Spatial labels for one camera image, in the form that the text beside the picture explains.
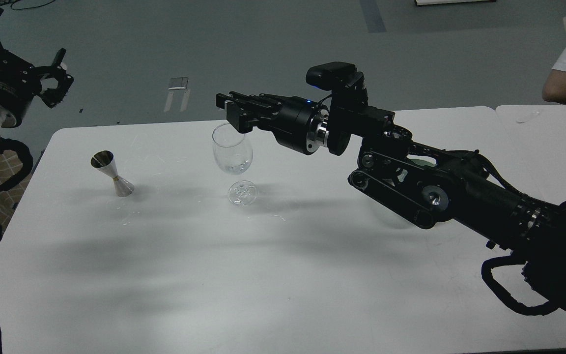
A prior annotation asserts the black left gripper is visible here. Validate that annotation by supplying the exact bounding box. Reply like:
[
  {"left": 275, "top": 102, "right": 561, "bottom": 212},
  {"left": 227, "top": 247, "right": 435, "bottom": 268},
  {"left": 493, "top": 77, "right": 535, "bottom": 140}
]
[{"left": 0, "top": 8, "right": 74, "bottom": 128}]

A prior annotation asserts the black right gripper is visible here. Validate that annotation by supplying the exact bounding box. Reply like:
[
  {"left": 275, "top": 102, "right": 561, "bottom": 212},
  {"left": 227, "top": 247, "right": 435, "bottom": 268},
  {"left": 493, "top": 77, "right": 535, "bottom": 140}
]
[{"left": 215, "top": 91, "right": 330, "bottom": 155}]

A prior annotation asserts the steel double jigger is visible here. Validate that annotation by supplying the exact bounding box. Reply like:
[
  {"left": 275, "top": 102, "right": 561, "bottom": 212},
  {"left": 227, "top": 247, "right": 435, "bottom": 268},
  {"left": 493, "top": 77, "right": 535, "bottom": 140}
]
[{"left": 90, "top": 150, "right": 135, "bottom": 197}]

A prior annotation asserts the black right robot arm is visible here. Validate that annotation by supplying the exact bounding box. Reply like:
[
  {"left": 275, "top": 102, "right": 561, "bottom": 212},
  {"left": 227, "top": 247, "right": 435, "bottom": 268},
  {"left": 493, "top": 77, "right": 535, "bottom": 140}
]
[{"left": 216, "top": 88, "right": 566, "bottom": 316}]

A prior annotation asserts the clear wine glass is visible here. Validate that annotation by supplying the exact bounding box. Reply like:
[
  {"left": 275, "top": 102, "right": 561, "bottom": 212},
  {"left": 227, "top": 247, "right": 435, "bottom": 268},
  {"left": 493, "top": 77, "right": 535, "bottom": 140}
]
[{"left": 211, "top": 123, "right": 258, "bottom": 206}]

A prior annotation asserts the plaid fabric chair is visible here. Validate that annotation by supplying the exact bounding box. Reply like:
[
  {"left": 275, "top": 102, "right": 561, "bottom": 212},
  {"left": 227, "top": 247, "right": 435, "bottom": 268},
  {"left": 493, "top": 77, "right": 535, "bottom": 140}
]
[{"left": 0, "top": 150, "right": 32, "bottom": 233}]

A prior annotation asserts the green bowl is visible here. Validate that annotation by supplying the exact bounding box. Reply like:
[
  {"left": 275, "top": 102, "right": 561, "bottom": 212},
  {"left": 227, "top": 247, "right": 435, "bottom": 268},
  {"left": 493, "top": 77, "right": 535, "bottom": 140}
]
[{"left": 407, "top": 154, "right": 438, "bottom": 169}]

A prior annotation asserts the black floor cable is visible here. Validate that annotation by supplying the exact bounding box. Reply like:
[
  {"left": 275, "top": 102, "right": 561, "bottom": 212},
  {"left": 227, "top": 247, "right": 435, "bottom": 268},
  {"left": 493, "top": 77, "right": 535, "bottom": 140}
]
[{"left": 0, "top": 0, "right": 58, "bottom": 20}]

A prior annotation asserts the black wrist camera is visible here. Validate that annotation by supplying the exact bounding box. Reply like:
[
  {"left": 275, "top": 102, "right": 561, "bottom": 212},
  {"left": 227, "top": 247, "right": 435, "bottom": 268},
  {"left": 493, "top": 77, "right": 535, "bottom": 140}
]
[{"left": 305, "top": 62, "right": 364, "bottom": 91}]

